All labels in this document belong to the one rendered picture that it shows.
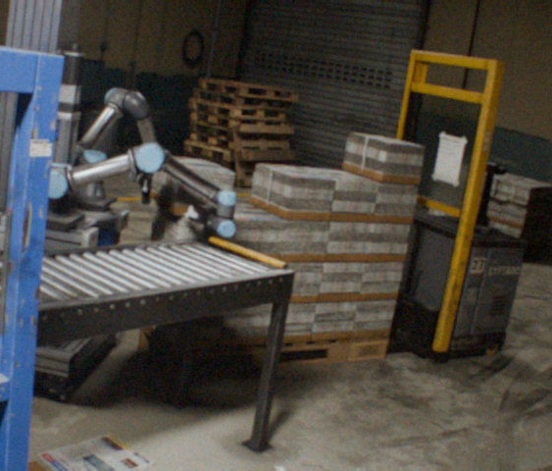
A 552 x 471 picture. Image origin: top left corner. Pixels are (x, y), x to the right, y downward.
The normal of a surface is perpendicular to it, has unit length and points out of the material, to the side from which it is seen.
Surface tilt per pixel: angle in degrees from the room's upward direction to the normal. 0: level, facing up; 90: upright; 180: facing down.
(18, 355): 90
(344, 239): 90
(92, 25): 90
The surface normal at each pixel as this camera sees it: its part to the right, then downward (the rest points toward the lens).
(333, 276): 0.51, 0.25
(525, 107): -0.64, 0.06
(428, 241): -0.84, -0.02
